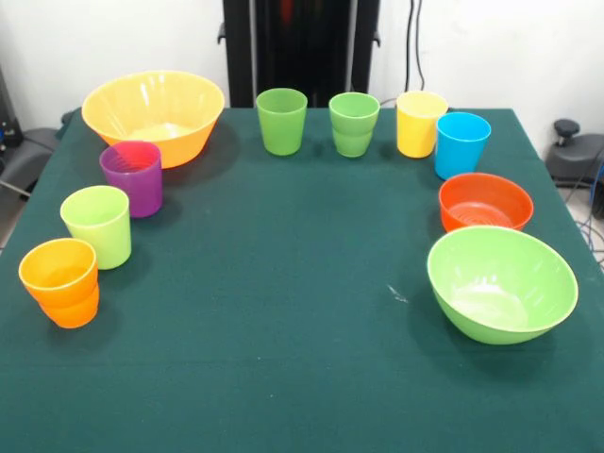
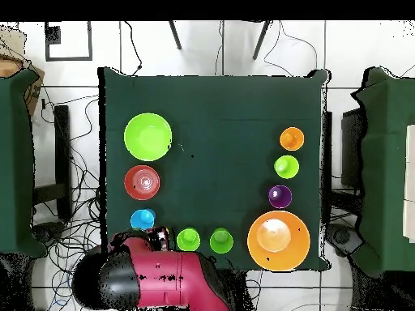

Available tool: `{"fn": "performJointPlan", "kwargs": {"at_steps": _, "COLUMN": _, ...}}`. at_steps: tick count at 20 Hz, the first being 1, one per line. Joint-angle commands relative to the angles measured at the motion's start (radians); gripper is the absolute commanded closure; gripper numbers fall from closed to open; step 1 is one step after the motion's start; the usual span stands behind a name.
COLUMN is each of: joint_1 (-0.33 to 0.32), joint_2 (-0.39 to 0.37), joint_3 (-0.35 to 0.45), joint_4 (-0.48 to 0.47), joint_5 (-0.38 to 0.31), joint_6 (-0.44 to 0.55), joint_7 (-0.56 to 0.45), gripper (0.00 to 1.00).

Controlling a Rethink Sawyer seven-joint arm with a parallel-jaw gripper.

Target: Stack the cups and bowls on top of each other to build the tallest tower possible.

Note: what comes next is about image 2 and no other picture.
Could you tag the lime green cup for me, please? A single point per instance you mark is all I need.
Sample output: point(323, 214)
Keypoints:
point(290, 168)

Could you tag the purple cup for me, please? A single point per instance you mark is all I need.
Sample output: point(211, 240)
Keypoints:
point(282, 199)

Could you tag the grey black device base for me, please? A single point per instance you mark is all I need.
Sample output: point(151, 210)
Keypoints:
point(342, 236)
point(48, 231)

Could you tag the black square frame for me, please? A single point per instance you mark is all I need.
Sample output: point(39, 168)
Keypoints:
point(68, 58)

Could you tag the cardboard box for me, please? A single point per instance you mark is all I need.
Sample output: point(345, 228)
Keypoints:
point(34, 94)

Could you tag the large orange bowl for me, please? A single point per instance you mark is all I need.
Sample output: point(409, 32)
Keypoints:
point(291, 252)

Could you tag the blue cup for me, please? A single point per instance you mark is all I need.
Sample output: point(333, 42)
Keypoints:
point(141, 220)

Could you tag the red bowl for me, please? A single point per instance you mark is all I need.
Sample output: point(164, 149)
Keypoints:
point(142, 182)

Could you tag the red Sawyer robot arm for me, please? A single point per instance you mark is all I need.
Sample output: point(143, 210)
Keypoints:
point(168, 278)

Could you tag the black box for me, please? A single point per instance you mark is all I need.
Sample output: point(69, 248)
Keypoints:
point(351, 149)

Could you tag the orange cup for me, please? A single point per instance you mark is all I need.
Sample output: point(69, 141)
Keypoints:
point(296, 139)

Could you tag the dark tripod leg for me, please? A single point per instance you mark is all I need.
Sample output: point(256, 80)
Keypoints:
point(175, 35)
point(261, 40)

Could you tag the black floor stand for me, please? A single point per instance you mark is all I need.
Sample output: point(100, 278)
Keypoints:
point(328, 145)
point(62, 145)

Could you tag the dark green tablecloth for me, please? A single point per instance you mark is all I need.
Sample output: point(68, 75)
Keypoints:
point(220, 129)

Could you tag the green cloth side table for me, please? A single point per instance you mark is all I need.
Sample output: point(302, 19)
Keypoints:
point(16, 162)
point(385, 194)

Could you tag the large green bowl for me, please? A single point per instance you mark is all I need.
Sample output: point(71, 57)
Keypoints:
point(148, 136)

